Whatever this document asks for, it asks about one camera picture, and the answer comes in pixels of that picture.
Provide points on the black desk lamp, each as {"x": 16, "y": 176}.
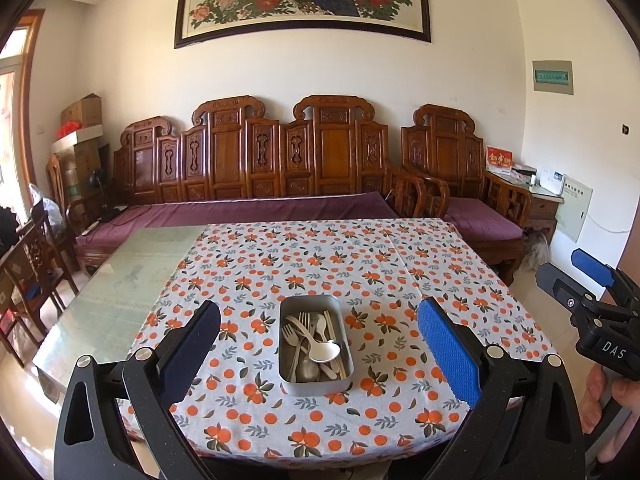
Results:
{"x": 96, "y": 179}

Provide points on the brown cardboard box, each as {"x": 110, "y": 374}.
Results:
{"x": 84, "y": 110}

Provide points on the purple sofa cushion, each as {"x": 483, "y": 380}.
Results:
{"x": 225, "y": 210}

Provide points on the large printed cardboard box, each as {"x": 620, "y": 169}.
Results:
{"x": 82, "y": 170}

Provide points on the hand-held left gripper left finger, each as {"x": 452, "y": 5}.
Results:
{"x": 192, "y": 345}

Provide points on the red decoration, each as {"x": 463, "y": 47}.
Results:
{"x": 67, "y": 129}

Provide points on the carved wooden armchair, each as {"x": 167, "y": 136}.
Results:
{"x": 445, "y": 145}

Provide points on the carved wooden sofa bench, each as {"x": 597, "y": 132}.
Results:
{"x": 230, "y": 155}

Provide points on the red gift box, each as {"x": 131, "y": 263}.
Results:
{"x": 499, "y": 160}

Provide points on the steel spoon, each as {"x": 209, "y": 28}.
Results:
{"x": 307, "y": 370}

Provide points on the dark cloth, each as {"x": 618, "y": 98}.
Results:
{"x": 7, "y": 227}

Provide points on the wooden side table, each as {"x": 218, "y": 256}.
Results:
{"x": 542, "y": 207}

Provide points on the green-framed wall panel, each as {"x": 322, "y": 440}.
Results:
{"x": 552, "y": 76}

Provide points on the white ceramic spoon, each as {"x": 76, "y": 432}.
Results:
{"x": 324, "y": 352}

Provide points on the cream plastic spoon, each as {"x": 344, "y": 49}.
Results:
{"x": 318, "y": 322}

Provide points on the rectangular metal tray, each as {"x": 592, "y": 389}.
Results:
{"x": 315, "y": 389}

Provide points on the purple armchair cushion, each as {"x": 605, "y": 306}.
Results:
{"x": 480, "y": 215}

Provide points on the wooden door frame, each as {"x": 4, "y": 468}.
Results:
{"x": 30, "y": 110}

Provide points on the clear plastic bag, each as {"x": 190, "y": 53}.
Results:
{"x": 47, "y": 207}

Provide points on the white desk device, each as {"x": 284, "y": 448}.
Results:
{"x": 550, "y": 181}

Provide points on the white electrical cabinet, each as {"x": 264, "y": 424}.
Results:
{"x": 574, "y": 207}

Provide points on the orange fruit print tablecloth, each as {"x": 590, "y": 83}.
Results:
{"x": 300, "y": 260}

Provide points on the tissue box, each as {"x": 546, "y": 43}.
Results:
{"x": 522, "y": 172}

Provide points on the wooden dining chair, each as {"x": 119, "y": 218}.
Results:
{"x": 35, "y": 260}
{"x": 55, "y": 180}

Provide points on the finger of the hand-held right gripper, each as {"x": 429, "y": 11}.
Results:
{"x": 562, "y": 285}
{"x": 592, "y": 265}

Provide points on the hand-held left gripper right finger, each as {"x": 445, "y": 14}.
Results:
{"x": 447, "y": 350}

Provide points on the person's right hand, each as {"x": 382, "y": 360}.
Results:
{"x": 595, "y": 400}

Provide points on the grey furry thing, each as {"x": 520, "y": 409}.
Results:
{"x": 536, "y": 250}

